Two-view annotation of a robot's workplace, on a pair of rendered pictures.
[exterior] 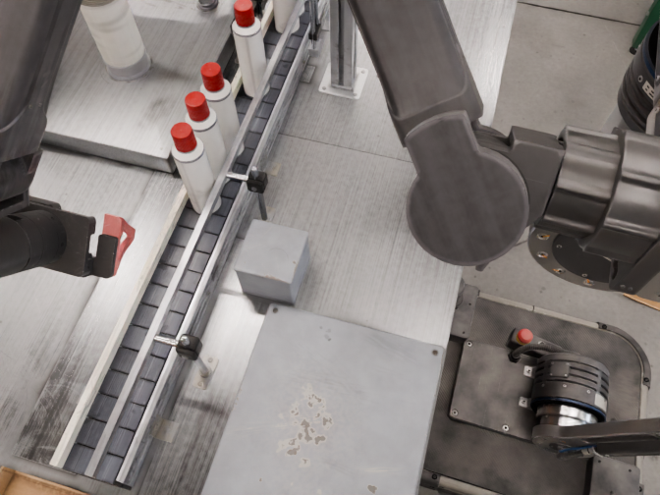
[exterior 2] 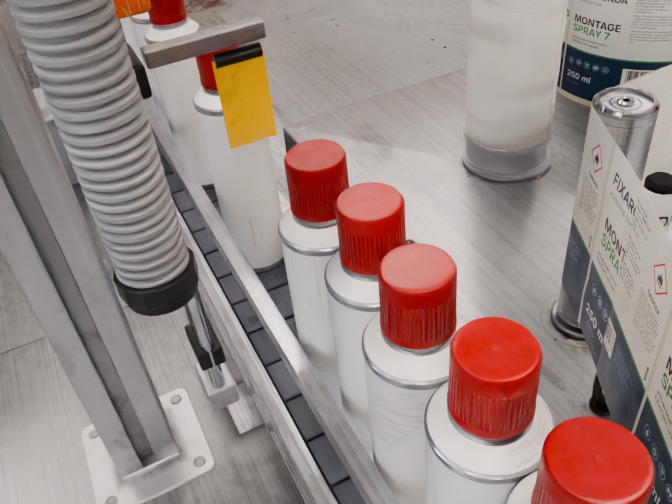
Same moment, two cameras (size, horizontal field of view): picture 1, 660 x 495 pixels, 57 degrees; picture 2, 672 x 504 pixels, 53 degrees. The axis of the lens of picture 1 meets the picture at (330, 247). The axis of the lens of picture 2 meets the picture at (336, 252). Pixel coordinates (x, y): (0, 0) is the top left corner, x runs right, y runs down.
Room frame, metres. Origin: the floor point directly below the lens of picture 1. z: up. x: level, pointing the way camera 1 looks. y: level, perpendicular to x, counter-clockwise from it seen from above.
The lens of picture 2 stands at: (1.27, -0.11, 1.27)
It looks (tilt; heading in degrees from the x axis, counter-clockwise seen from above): 40 degrees down; 141
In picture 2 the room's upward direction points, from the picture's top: 7 degrees counter-clockwise
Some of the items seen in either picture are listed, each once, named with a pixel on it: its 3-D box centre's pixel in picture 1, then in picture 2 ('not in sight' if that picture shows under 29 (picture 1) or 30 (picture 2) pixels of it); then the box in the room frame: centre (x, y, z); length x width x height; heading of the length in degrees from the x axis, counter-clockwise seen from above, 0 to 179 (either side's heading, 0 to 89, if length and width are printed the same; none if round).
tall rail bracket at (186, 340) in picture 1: (182, 353); not in sight; (0.30, 0.23, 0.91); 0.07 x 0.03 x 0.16; 73
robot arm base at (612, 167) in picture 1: (610, 191); not in sight; (0.22, -0.19, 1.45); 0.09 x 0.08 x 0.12; 161
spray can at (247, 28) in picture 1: (250, 50); (240, 159); (0.86, 0.14, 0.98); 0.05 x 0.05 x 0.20
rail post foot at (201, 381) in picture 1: (205, 371); not in sight; (0.29, 0.21, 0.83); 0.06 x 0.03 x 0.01; 161
